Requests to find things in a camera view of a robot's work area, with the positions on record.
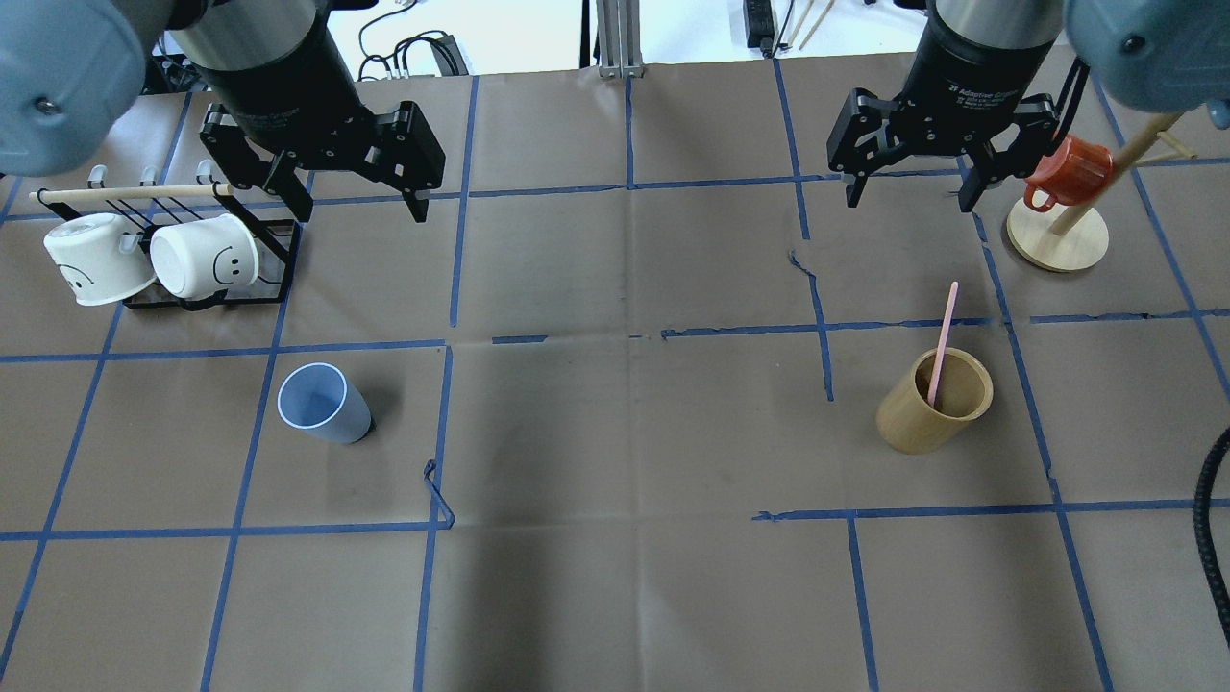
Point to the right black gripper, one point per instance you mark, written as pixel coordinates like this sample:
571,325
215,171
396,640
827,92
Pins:
971,79

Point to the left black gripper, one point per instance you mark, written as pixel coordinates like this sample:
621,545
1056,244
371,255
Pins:
281,96

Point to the pink chopstick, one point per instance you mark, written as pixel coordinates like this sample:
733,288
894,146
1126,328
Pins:
933,385

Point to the blue plastic cup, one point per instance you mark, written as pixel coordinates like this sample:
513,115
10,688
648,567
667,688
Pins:
319,399

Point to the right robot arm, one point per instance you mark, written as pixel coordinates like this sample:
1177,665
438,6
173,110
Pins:
1152,56

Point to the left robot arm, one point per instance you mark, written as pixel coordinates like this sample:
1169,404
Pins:
69,71

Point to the wooden chopsticks on desk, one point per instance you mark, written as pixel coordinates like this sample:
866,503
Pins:
806,24

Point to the wooden mug tree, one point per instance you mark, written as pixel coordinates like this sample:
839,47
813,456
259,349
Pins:
1070,239

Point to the red mug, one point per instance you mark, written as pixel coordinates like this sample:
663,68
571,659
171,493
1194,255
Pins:
1071,176

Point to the white smiley mug right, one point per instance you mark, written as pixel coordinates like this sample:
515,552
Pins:
196,259

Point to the white smiley mug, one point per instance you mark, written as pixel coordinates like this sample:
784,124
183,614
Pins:
99,259
196,259

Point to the black power adapter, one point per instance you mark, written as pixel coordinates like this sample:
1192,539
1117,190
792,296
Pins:
760,27

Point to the bamboo cylinder holder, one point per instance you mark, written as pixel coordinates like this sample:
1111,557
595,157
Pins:
910,423

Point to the white smiley mug left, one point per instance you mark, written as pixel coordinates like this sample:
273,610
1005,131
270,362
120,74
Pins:
99,259

